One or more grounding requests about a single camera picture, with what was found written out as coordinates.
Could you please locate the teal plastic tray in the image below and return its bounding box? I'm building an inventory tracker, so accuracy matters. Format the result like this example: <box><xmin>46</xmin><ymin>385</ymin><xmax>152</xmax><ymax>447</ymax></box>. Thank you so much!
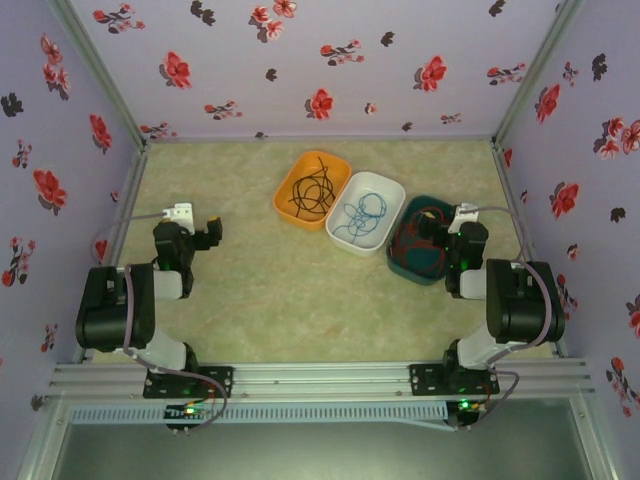
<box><xmin>385</xmin><ymin>194</ymin><xmax>459</xmax><ymax>287</ymax></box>

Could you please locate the white plastic tray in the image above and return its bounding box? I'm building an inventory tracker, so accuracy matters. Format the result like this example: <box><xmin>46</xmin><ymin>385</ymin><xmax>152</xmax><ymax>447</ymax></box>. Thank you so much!
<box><xmin>324</xmin><ymin>171</ymin><xmax>406</xmax><ymax>258</ymax></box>

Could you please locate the orange plastic tray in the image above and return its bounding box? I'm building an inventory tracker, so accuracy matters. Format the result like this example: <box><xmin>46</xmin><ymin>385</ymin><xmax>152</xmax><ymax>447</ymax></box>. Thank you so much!
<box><xmin>272</xmin><ymin>150</ymin><xmax>352</xmax><ymax>232</ymax></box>

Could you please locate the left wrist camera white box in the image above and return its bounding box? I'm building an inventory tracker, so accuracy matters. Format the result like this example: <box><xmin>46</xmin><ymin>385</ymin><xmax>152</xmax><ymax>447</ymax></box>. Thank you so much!
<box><xmin>160</xmin><ymin>201</ymin><xmax>195</xmax><ymax>235</ymax></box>

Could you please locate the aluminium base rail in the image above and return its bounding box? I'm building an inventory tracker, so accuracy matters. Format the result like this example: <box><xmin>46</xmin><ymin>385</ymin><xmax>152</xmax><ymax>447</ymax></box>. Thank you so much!
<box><xmin>48</xmin><ymin>358</ymin><xmax>594</xmax><ymax>401</ymax></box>

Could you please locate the aluminium corner post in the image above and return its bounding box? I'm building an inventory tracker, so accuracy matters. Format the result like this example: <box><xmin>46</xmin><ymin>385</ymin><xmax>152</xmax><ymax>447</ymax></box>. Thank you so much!
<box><xmin>47</xmin><ymin>0</ymin><xmax>151</xmax><ymax>149</ymax></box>
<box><xmin>492</xmin><ymin>0</ymin><xmax>586</xmax><ymax>146</ymax></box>

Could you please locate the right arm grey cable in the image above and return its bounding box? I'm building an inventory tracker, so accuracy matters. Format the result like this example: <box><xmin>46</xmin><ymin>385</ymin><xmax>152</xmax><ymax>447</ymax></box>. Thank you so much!
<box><xmin>462</xmin><ymin>205</ymin><xmax>555</xmax><ymax>431</ymax></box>

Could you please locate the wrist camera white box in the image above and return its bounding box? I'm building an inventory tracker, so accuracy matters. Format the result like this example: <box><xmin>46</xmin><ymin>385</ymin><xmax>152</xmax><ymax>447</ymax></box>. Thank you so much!
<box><xmin>447</xmin><ymin>202</ymin><xmax>482</xmax><ymax>235</ymax></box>
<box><xmin>160</xmin><ymin>201</ymin><xmax>195</xmax><ymax>235</ymax></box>

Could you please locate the left arm grey cable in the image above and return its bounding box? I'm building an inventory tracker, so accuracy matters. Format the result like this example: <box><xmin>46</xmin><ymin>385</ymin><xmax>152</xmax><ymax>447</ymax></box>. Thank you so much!
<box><xmin>92</xmin><ymin>212</ymin><xmax>229</xmax><ymax>431</ymax></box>

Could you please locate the small controller board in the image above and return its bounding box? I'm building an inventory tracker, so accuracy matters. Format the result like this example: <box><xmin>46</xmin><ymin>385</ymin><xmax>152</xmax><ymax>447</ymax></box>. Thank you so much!
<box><xmin>446</xmin><ymin>398</ymin><xmax>490</xmax><ymax>432</ymax></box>
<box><xmin>163</xmin><ymin>402</ymin><xmax>214</xmax><ymax>436</ymax></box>

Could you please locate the aluminium table edge rail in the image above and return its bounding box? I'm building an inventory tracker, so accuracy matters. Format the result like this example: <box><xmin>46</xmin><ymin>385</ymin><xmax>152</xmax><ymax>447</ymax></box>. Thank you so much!
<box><xmin>491</xmin><ymin>139</ymin><xmax>569</xmax><ymax>359</ymax></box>
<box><xmin>79</xmin><ymin>142</ymin><xmax>151</xmax><ymax>364</ymax></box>

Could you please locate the aluminium lower frame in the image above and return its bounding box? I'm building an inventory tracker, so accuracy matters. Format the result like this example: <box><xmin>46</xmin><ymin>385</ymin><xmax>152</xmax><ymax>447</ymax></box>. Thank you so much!
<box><xmin>17</xmin><ymin>392</ymin><xmax>621</xmax><ymax>480</ymax></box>

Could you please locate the thin red cable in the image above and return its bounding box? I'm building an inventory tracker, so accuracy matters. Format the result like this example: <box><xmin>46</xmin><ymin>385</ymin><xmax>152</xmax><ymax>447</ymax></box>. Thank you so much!
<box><xmin>388</xmin><ymin>209</ymin><xmax>449</xmax><ymax>276</ymax></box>
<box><xmin>389</xmin><ymin>212</ymin><xmax>449</xmax><ymax>276</ymax></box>

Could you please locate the white slotted cable duct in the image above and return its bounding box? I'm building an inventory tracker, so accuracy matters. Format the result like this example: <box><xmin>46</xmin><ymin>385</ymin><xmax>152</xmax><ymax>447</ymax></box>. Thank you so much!
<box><xmin>67</xmin><ymin>401</ymin><xmax>449</xmax><ymax>426</ymax></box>

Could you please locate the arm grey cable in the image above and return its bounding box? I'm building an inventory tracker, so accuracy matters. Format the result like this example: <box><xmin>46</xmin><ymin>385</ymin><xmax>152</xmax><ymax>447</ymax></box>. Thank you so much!
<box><xmin>92</xmin><ymin>212</ymin><xmax>229</xmax><ymax>431</ymax></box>
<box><xmin>462</xmin><ymin>205</ymin><xmax>555</xmax><ymax>431</ymax></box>

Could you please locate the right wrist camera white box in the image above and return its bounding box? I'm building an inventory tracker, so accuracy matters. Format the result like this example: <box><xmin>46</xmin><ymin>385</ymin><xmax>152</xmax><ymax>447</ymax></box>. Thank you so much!
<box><xmin>447</xmin><ymin>202</ymin><xmax>482</xmax><ymax>235</ymax></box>

